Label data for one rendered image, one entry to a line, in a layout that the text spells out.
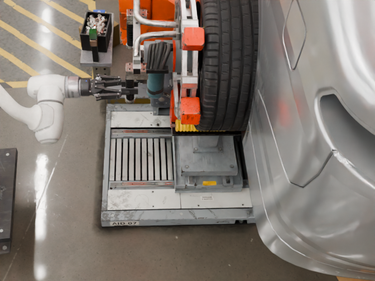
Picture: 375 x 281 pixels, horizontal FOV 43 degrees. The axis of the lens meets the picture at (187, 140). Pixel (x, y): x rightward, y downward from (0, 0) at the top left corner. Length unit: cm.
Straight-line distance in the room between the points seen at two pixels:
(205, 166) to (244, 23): 93
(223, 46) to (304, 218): 75
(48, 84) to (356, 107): 129
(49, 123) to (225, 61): 72
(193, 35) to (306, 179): 75
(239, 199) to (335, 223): 134
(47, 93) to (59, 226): 88
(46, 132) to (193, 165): 90
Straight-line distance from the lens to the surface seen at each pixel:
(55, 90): 200
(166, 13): 256
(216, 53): 183
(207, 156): 257
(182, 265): 251
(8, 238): 231
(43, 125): 194
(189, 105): 190
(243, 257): 256
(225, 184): 255
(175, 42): 210
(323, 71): 115
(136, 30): 206
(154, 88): 240
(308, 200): 134
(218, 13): 189
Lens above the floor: 231
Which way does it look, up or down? 53 degrees down
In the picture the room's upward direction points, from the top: 7 degrees clockwise
